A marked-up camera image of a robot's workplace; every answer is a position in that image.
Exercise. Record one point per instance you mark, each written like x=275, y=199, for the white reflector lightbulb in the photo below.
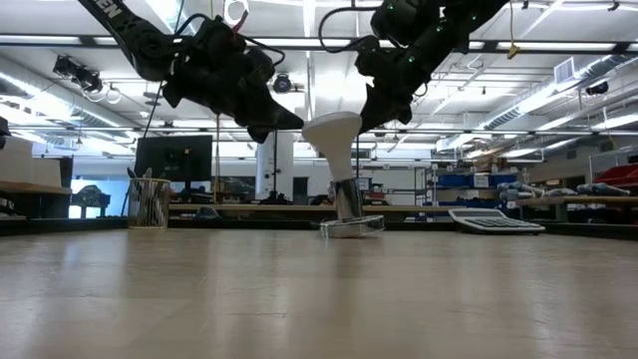
x=331, y=134

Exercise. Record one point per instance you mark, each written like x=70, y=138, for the chrome lamp socket base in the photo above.
x=349, y=199

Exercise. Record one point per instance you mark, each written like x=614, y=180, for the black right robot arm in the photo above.
x=463, y=25

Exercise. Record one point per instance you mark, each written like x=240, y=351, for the wooden desk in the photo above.
x=249, y=208

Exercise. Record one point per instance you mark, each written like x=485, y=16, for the black computer monitor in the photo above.
x=174, y=157

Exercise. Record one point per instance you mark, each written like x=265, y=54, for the person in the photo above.
x=319, y=200

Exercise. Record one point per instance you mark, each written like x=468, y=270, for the dark pen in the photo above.
x=131, y=173

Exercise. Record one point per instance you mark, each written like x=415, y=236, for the white desk calculator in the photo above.
x=493, y=222

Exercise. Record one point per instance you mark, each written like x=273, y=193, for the grey wrapped bundle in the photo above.
x=523, y=189
x=603, y=189

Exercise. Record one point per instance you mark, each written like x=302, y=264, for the white air vent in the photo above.
x=564, y=71

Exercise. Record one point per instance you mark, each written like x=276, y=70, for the black ceiling device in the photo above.
x=597, y=88

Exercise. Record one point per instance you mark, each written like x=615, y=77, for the wooden workbench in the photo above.
x=588, y=200

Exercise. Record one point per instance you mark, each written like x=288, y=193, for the white box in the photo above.
x=25, y=164

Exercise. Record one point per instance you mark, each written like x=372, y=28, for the red bin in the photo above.
x=620, y=175

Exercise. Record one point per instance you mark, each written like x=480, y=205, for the round black ceiling camera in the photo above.
x=281, y=84

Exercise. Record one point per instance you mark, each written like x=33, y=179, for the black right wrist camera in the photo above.
x=369, y=52

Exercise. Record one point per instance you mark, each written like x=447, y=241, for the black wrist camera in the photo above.
x=369, y=52
x=259, y=65

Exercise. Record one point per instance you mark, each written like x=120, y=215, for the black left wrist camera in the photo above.
x=259, y=65

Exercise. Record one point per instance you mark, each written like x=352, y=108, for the black camera on mount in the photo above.
x=77, y=75

